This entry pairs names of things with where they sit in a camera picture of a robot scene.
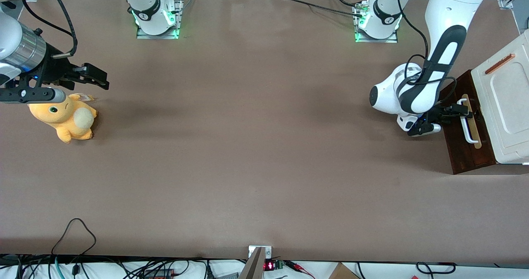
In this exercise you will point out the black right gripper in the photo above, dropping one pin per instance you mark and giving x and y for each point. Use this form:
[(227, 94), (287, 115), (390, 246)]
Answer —
[(53, 70)]

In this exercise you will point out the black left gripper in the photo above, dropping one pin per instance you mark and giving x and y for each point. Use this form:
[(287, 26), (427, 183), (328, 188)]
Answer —
[(439, 113)]

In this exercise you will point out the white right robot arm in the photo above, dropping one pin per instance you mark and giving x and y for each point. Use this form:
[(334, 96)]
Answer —
[(148, 10)]

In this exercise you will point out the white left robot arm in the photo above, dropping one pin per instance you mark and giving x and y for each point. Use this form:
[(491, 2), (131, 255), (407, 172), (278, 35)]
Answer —
[(446, 6)]

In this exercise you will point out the yellow plush toy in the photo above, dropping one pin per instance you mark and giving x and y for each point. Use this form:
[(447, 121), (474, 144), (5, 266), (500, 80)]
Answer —
[(66, 115)]

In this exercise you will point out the dark brown wooden cabinet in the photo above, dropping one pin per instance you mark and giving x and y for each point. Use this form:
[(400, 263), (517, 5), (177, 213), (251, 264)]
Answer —
[(490, 157)]

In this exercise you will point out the copper orange bar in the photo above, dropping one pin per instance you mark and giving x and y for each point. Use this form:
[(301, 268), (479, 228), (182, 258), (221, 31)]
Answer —
[(500, 64)]

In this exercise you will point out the brown cardboard piece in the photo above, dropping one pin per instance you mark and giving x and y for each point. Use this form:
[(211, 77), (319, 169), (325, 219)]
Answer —
[(343, 272)]

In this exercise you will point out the red clip leads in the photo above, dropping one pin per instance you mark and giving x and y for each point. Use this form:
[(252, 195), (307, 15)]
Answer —
[(299, 267)]

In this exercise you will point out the red digit display board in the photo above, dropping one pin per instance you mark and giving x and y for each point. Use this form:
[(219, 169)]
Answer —
[(270, 265)]

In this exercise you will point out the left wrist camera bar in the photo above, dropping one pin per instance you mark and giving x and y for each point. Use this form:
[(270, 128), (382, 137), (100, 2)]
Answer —
[(423, 129)]

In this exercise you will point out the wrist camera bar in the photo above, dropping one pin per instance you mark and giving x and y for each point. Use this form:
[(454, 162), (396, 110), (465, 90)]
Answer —
[(423, 129), (33, 95)]

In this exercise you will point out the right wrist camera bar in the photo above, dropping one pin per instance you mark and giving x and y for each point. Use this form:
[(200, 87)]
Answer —
[(33, 95)]

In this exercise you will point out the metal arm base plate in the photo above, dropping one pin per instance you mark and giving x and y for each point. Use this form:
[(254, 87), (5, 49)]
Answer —
[(159, 34), (376, 40)]

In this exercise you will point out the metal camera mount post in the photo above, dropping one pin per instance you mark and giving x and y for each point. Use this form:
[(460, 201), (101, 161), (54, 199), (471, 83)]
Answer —
[(255, 262)]

